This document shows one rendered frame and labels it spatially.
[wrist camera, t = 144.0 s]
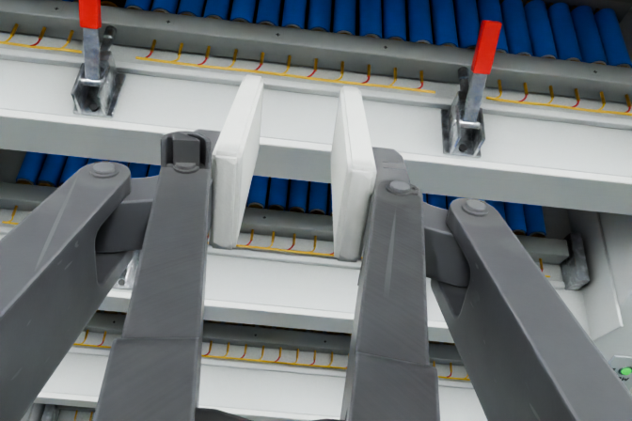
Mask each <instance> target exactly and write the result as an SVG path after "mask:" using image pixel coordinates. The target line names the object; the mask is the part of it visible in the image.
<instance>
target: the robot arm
mask: <svg viewBox="0 0 632 421"><path fill-rule="evenodd" d="M263 86H264V80H262V79H261V76H256V75H246V77H244V78H243V81H242V82H241V85H240V87H239V90H238V92H237V95H236V97H235V99H234V102H233V104H232V106H231V108H230V111H229V115H228V117H227V119H226V122H225V124H224V127H223V129H222V132H221V131H212V130H203V129H197V130H195V131H193V132H189V131H177V132H173V133H167V134H165V135H163V137H162V138H161V169H160V173H159V175H157V176H153V177H146V178H131V171H130V169H129V167H127V166H126V165H124V164H119V163H115V162H108V161H99V162H95V163H93V164H87V165H85V166H83V167H81V168H80V169H79V170H78V171H76V172H75V173H74V174H73V175H72V176H71V177H70V178H69V179H67V180H66V181H65V182H64V183H63V184H62V185H61V186H60V187H58V188H57V189H56V190H55V191H54V192H53V193H52V194H51V195H49V196H48V197H47V198H46V199H45V200H44V201H43V202H42V203H40V204H39V205H38V206H37V207H36V208H35V209H34V210H33V211H31V212H30V213H29V214H28V215H27V216H26V217H25V218H24V219H23V220H22V221H21V222H20V223H19V224H18V225H16V226H15V227H14V228H13V229H11V230H10V232H9V233H8V234H7V235H5V236H4V237H3V238H2V239H1V240H0V421H21V420H22V418H23V417H24V415H25V413H26V412H27V411H28V409H29V408H30V406H31V405H32V403H33V402H34V400H35V399H36V397H37V396H38V395H39V393H40V391H41V390H42V388H43V387H44V385H45V384H46V383H47V382H48V381H49V379H50V378H51V376H52V375H53V373H54V372H55V370H56V369H57V367H58V366H59V364H60V363H61V361H62V360H63V359H64V357H65V356H66V354H67V353H68V351H69V350H70V348H71V347H72V345H73V344H74V342H75V341H76V339H77V338H78V336H79V335H80V334H81V333H82V332H83V330H84V329H85V327H86V326H87V324H88V322H89V321H90V320H91V318H92V317H93V315H94V314H95V312H96V311H97V309H98V308H99V307H100V305H101V304H102V302H103V300H104V299H105V297H106V296H107V295H108V293H109V292H110V290H111V289H112V287H113V286H114V285H115V284H116V283H117V281H118V280H119V278H120V276H121V275H122V273H123V272H124V271H125V269H126V268H127V266H128V265H129V263H130V262H131V260H132V259H133V256H134V251H135V250H141V254H140V258H139V261H138V266H137V270H136V274H135V279H134V285H133V290H132V294H131V298H130V302H129V306H128V310H127V314H126V319H125V322H124V326H123V331H122V335H121V338H115V339H114V340H113V343H112V346H111V350H110V353H109V357H108V361H107V365H106V369H105V372H104V376H103V383H102V387H101V391H100V394H99V398H98V402H97V406H96V410H95V414H94V417H93V421H252V420H249V419H246V418H243V417H241V416H238V415H235V414H231V413H226V412H223V411H220V410H217V409H209V408H199V407H198V402H199V385H200V368H201V351H202V334H203V318H204V301H205V284H206V267H207V250H208V233H209V245H212V246H213V249H223V250H231V249H232V247H236V244H237V240H238V236H239V232H240V228H241V224H242V220H243V216H244V212H245V204H246V201H247V197H248V193H249V188H250V184H251V180H252V177H253V173H254V168H255V164H256V161H257V157H258V152H259V147H260V135H261V110H262V98H263ZM330 160H331V185H332V210H333V235H334V257H337V258H338V261H345V262H354V263H357V260H358V259H359V260H360V259H361V255H362V249H363V244H364V252H363V258H362V262H361V268H360V273H359V277H358V283H357V285H358V290H357V296H356V303H355V316H354V323H353V330H352V336H351V344H350V350H349V357H348V364H347V371H346V378H345V384H344V391H343V399H342V405H341V412H340V420H339V419H328V418H325V419H318V420H310V421H440V407H439V390H438V376H437V369H436V368H435V366H430V364H429V339H428V315H427V290H426V277H428V278H431V282H430V283H431V289H432V291H433V294H434V296H435V299H436V301H437V303H438V306H439V308H440V310H441V313H442V315H443V317H444V320H445V322H446V323H447V326H448V328H449V331H450V334H451V337H452V339H453V341H454V344H455V346H456V348H457V350H458V352H459V354H460V357H461V359H462V361H463V364H464V366H465V368H466V372H467V375H468V377H469V379H470V381H471V383H472V385H473V388H474V390H475V392H476V395H477V397H478V399H479V402H480V404H481V405H482V409H483V411H484V414H485V416H486V419H487V421H632V395H631V394H630V392H629V391H628V389H627V388H626V387H625V385H624V384H623V382H622V381H621V379H620V378H619V377H618V375H617V374H616V373H615V371H614V370H613V368H612V367H611V366H610V364H609V363H608V361H607V360H606V358H605V357H604V356H603V354H602V353H601V352H600V350H599V349H598V348H597V347H596V346H595V344H594V343H593V341H592V340H591V339H590V337H589V336H588V334H587V333H586V332H585V330H584V329H583V328H582V326H581V325H580V323H579V322H578V321H577V319H576V318H575V316H574V315H573V313H572V312H571V311H570V309H569V308H568V307H567V305H566V304H565V302H564V301H563V300H562V298H561V297H560V295H559V294H558V292H557V291H556V290H555V289H554V288H553V287H552V285H551V284H550V282H549V281H548V280H547V278H546V277H545V275H544V274H543V272H542V271H541V270H540V268H539V267H538V266H537V264H536V263H535V261H534V260H533V259H532V257H531V256H530V255H529V253H528V251H527V250H526V249H525V247H524V246H523V245H522V243H521V242H520V240H518V239H517V237H516V236H515V235H514V233H513V231H512V230H511V229H510V227H509V226H508V225H507V223H506V222H505V220H504V219H503V218H502V216H501V215H500V214H499V212H498V211H497V210H496V209H495V208H494V207H493V206H491V205H489V204H487V203H486V202H484V201H482V200H479V199H476V198H458V199H455V200H452V202H451V203H450V208H449V209H448V210H445V209H441V208H438V207H435V206H432V205H430V204H428V203H425V202H423V194H422V192H421V190H420V189H419V188H418V187H417V186H416V185H413V184H411V182H410V179H409V177H408V174H407V171H406V167H405V164H404V161H403V156H402V155H401V154H400V153H399V152H398V151H396V150H395V149H394V148H378V147H372V146H371V139H370V135H369V130H368V125H367V120H366V116H365V111H364V106H363V101H362V97H361V92H360V90H358V87H354V86H343V88H341V89H340V95H339V102H338V109H337V115H336V123H335V130H334V136H333V143H332V149H331V156H330ZM209 230H210V231H209Z"/></svg>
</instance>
